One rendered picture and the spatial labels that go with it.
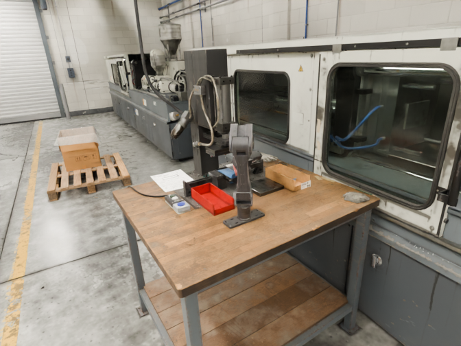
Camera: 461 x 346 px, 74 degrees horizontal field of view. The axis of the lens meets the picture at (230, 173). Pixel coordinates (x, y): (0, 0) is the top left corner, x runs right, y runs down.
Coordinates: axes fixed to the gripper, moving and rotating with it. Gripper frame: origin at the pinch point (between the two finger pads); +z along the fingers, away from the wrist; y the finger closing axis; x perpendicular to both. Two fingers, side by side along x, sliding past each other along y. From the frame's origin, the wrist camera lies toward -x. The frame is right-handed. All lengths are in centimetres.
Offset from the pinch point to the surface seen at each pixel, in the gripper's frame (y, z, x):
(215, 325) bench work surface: -54, 60, 27
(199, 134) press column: 37.7, 3.2, 3.8
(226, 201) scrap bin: -12.5, 3.3, 12.8
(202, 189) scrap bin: 3.4, 11.2, 17.2
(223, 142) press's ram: 15.7, -10.2, 2.6
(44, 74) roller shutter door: 812, 456, 31
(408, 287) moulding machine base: -90, 8, -56
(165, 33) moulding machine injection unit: 445, 146, -155
